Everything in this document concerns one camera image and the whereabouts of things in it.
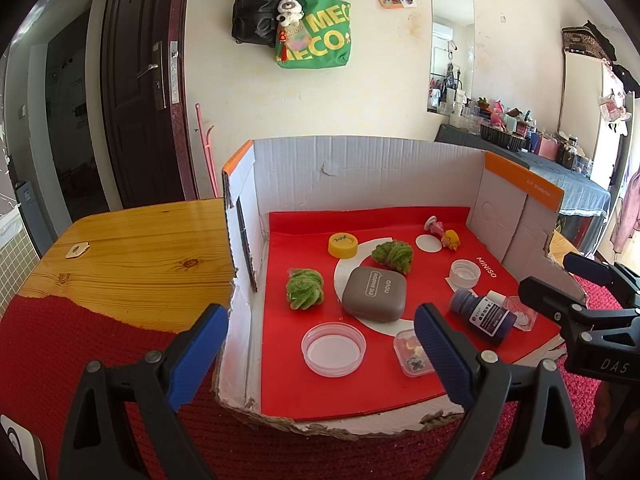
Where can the pink curtain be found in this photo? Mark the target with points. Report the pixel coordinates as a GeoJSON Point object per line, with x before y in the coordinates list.
{"type": "Point", "coordinates": [629, 210]}

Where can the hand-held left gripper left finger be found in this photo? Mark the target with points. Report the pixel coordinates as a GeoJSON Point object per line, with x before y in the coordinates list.
{"type": "Point", "coordinates": [197, 355]}

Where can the white bottle cap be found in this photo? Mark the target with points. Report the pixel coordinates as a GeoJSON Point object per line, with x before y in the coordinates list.
{"type": "Point", "coordinates": [465, 272]}

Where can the red knitted cloth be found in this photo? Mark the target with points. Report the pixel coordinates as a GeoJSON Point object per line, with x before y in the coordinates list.
{"type": "Point", "coordinates": [75, 350]}

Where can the small clear plastic pot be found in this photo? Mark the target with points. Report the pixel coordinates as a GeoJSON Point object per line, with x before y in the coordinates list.
{"type": "Point", "coordinates": [522, 315]}

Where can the orange cardboard box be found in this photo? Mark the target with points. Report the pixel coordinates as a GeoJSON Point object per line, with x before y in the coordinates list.
{"type": "Point", "coordinates": [310, 390]}

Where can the row of cosmetics bottles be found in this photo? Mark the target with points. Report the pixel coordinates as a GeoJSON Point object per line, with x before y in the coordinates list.
{"type": "Point", "coordinates": [520, 127]}

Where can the clear round plastic lid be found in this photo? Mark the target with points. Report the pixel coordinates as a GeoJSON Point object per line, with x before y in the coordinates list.
{"type": "Point", "coordinates": [333, 350]}

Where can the pink hanger stick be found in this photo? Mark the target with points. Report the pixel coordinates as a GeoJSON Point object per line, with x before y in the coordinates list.
{"type": "Point", "coordinates": [206, 150]}

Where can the small green fuzzy plush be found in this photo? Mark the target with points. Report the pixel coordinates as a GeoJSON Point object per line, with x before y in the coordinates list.
{"type": "Point", "coordinates": [305, 289]}

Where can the small yellow toy figure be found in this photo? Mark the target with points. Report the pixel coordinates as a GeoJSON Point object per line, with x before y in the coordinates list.
{"type": "Point", "coordinates": [450, 240]}

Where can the small wooden chip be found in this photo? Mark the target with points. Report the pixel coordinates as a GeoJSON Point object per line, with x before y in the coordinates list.
{"type": "Point", "coordinates": [78, 250]}

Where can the red tassel charm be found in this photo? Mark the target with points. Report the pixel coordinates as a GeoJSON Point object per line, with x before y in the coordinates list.
{"type": "Point", "coordinates": [283, 42]}

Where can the white power bank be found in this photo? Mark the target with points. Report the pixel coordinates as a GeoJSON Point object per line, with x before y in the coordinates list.
{"type": "Point", "coordinates": [22, 447]}

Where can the patterned bag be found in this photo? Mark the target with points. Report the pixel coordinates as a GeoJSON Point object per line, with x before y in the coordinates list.
{"type": "Point", "coordinates": [582, 40]}

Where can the small pink toy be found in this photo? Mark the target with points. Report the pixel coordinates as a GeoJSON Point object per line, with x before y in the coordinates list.
{"type": "Point", "coordinates": [434, 224]}

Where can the green tote bag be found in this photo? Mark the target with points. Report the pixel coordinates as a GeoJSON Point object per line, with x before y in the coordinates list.
{"type": "Point", "coordinates": [322, 40]}

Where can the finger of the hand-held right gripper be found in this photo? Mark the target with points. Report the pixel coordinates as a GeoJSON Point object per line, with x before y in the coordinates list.
{"type": "Point", "coordinates": [592, 267]}
{"type": "Point", "coordinates": [547, 297]}

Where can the white cabinet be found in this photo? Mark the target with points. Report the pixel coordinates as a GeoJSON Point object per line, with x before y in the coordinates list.
{"type": "Point", "coordinates": [582, 95]}

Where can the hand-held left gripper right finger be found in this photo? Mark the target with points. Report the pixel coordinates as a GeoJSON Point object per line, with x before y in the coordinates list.
{"type": "Point", "coordinates": [445, 355]}

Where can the small clear bead box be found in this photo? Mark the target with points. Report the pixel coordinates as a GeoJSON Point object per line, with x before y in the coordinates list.
{"type": "Point", "coordinates": [409, 352]}

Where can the blue cloth covered table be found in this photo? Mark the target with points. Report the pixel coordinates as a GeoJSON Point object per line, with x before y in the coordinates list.
{"type": "Point", "coordinates": [575, 185]}

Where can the dark brown door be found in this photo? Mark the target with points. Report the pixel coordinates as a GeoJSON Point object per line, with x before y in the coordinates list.
{"type": "Point", "coordinates": [135, 110]}

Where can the grey-brown eyeshadow case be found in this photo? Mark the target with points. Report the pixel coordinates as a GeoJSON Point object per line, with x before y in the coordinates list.
{"type": "Point", "coordinates": [374, 294]}

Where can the yellow round cap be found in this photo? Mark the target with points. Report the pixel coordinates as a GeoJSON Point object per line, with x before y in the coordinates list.
{"type": "Point", "coordinates": [343, 246]}

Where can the wall mirror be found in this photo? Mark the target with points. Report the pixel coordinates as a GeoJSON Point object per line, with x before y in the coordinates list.
{"type": "Point", "coordinates": [450, 35]}

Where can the black backpack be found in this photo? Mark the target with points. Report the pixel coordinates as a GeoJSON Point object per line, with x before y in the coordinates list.
{"type": "Point", "coordinates": [252, 12]}

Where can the large green fuzzy plush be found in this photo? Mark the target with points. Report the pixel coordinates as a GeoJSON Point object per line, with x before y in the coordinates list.
{"type": "Point", "coordinates": [392, 256]}

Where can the dark blue bottle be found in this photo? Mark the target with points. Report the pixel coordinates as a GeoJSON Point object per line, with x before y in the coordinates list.
{"type": "Point", "coordinates": [482, 315]}

